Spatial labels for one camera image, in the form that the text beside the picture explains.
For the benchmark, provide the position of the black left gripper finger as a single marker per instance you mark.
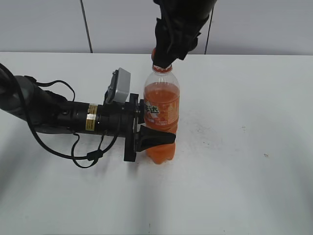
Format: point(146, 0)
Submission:
point(141, 107)
point(148, 138)

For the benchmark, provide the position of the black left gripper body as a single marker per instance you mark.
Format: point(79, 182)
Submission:
point(120, 120)

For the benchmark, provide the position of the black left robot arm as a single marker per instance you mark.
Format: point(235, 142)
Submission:
point(45, 111)

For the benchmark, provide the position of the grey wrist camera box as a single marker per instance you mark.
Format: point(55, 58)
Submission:
point(119, 88)

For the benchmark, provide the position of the orange bottle cap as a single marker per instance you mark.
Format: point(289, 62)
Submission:
point(159, 67)

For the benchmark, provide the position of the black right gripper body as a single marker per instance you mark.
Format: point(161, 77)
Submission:
point(177, 36)

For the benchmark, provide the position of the orange soda plastic bottle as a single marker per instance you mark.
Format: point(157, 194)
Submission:
point(161, 97)

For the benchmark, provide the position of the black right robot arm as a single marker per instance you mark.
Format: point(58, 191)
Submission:
point(187, 9)

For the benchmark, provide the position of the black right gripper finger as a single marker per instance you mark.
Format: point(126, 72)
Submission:
point(162, 59)

